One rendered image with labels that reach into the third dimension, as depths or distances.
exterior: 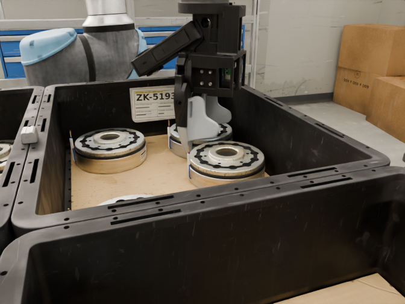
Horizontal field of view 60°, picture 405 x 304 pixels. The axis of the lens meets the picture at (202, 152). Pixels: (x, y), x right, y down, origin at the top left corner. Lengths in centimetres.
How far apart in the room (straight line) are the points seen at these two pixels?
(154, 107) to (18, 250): 43
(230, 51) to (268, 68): 318
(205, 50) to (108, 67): 38
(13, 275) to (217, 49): 36
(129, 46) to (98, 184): 43
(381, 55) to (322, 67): 64
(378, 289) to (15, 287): 28
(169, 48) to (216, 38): 6
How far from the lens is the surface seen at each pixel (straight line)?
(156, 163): 53
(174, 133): 55
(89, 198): 46
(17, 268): 21
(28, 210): 26
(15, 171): 32
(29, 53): 81
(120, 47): 83
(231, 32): 47
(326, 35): 394
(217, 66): 46
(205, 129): 49
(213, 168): 44
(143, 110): 61
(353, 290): 34
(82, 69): 81
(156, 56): 50
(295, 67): 381
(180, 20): 238
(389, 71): 361
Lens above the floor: 106
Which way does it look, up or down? 24 degrees down
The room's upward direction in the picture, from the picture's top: straight up
